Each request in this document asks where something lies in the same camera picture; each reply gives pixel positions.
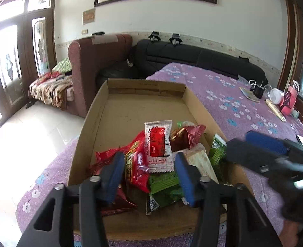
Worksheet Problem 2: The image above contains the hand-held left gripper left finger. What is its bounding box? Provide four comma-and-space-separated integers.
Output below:
17, 152, 126, 247

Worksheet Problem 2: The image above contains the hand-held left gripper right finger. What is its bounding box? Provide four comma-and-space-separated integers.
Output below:
175, 152, 283, 247

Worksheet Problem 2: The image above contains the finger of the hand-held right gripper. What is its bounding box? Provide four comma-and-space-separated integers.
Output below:
245, 131, 303, 160
225, 138, 288, 173

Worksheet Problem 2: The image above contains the red yellow-print snack packet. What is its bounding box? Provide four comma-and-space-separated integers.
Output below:
88, 147, 127, 177

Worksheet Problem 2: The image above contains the dark red foil packet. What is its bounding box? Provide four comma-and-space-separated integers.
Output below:
100, 185, 139, 217

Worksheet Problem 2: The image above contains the cream cracker packet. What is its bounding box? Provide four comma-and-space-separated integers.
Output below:
186, 143, 219, 183

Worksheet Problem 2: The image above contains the white red snack packet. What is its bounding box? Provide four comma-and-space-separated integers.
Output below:
144, 120, 175, 173

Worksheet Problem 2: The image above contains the red foil snack packet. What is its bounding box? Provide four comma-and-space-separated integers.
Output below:
171, 125, 206, 152

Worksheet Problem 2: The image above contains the shallow cardboard box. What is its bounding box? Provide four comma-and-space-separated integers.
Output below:
68, 78, 255, 241

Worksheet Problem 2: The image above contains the person's right hand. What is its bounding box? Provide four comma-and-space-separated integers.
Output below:
280, 220, 301, 247

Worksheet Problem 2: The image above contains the cream tube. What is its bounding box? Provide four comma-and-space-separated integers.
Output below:
265, 99, 287, 122

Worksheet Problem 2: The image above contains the white round jar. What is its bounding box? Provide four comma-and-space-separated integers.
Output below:
269, 88, 286, 105

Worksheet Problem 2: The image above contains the pink knit-sleeved bottle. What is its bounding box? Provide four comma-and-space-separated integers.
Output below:
280, 81, 299, 116

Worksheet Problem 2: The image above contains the thin booklet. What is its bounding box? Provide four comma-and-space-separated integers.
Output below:
239, 86, 260, 103

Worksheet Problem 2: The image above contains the black cup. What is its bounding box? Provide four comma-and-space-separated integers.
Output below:
249, 81, 265, 99

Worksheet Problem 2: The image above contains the purple floral tablecloth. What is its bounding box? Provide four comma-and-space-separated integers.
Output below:
15, 62, 303, 247

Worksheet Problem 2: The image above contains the brown patterned blanket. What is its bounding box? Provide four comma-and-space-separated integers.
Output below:
28, 72, 73, 110

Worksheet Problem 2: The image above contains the black leather sofa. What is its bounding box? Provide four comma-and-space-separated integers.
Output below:
96, 39, 268, 89

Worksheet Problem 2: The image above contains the maroon armchair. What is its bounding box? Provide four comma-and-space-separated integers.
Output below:
68, 34, 133, 117

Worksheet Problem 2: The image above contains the green pillow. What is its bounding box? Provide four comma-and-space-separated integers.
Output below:
52, 58, 72, 73

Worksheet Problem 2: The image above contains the black clamp device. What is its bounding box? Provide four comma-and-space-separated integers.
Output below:
168, 33, 183, 45
148, 31, 162, 42

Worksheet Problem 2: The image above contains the wooden glass door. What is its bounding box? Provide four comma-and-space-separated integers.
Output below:
0, 0, 58, 133

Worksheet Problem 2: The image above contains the wooden window frame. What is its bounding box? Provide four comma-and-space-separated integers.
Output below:
276, 0, 303, 96

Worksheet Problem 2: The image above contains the small wall plaque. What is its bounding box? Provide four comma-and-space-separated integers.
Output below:
83, 8, 96, 25

